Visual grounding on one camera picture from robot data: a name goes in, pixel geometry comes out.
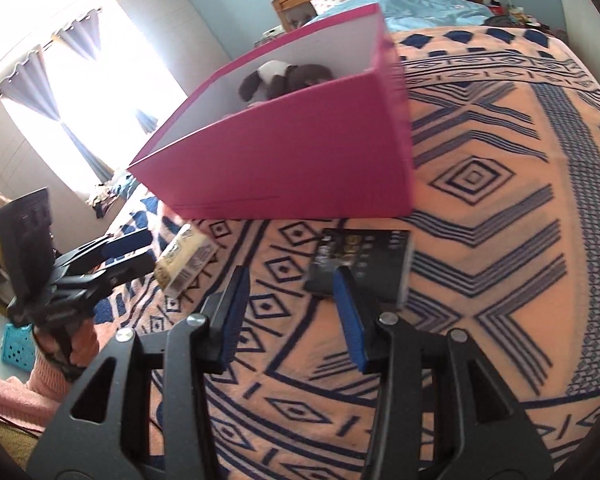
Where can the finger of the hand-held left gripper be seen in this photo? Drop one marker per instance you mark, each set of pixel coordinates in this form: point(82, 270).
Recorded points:
point(130, 267)
point(122, 243)

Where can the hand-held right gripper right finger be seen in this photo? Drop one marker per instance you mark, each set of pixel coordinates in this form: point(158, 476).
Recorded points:
point(350, 320)

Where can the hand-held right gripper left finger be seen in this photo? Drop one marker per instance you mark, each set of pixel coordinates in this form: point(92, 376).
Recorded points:
point(235, 310)

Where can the cream carton with barcode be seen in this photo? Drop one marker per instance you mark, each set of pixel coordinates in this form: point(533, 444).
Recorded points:
point(185, 260)

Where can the black printed box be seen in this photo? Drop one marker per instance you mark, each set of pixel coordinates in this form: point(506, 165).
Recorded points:
point(370, 260)

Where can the pink cardboard box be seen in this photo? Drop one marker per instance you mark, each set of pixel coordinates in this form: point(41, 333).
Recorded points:
point(290, 160)

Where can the brown plush toy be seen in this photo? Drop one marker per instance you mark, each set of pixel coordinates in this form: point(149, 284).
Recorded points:
point(300, 77)

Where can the person's left forearm pink sleeve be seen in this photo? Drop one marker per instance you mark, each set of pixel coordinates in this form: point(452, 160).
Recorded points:
point(10, 390)

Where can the person's left hand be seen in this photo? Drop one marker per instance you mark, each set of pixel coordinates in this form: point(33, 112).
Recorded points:
point(55, 347)

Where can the teal floral bedding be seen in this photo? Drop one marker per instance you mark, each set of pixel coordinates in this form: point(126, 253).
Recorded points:
point(115, 187)

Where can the teal plastic basket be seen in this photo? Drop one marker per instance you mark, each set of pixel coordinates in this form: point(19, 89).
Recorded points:
point(17, 347)

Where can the orange and navy patterned blanket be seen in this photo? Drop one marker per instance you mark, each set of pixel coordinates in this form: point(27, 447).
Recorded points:
point(480, 240)

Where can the purple curtain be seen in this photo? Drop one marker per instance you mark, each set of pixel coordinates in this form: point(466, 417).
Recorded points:
point(80, 35)
point(30, 85)

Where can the bright window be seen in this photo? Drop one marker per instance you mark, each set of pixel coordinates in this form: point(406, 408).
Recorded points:
point(120, 75)

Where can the person's olive clothing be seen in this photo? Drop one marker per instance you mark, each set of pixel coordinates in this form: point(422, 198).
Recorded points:
point(5, 440)

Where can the nightstand clutter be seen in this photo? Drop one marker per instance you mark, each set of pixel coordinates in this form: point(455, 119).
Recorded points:
point(525, 17)

